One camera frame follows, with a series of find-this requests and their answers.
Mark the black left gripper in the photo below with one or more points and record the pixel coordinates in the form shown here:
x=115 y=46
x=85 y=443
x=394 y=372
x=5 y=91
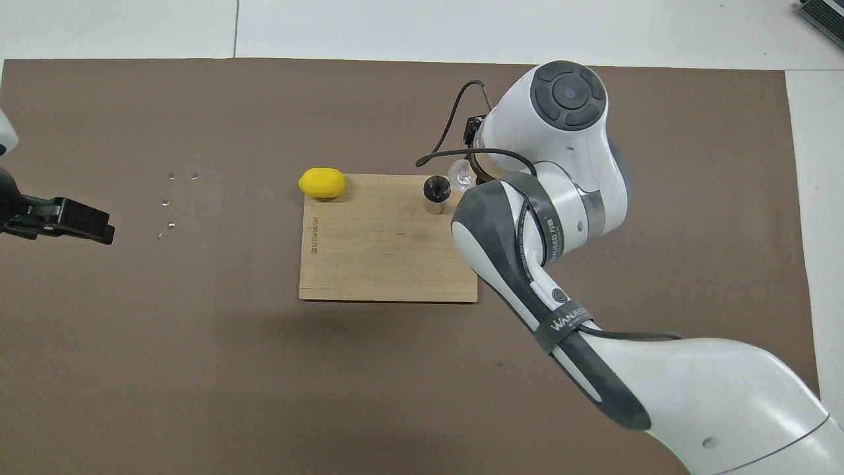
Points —
x=33 y=214

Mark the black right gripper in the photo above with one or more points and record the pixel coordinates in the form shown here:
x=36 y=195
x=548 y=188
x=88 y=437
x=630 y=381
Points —
x=475 y=130

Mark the small clear glass cup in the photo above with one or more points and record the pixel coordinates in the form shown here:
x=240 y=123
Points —
x=460 y=177

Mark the steel cocktail jigger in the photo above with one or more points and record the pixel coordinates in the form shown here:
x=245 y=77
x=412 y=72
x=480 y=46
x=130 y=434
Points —
x=435 y=194

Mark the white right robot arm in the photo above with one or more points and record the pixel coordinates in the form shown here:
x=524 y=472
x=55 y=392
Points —
x=567 y=158

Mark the bamboo cutting board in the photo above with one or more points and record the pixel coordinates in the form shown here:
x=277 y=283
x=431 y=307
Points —
x=376 y=251

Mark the yellow lemon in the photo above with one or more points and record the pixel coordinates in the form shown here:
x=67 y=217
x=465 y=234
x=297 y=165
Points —
x=322 y=183

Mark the brown table mat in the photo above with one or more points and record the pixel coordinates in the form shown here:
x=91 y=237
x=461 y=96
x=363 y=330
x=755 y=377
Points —
x=264 y=396

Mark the grey ribbed metal box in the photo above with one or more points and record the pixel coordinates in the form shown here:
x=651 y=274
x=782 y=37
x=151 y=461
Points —
x=824 y=13

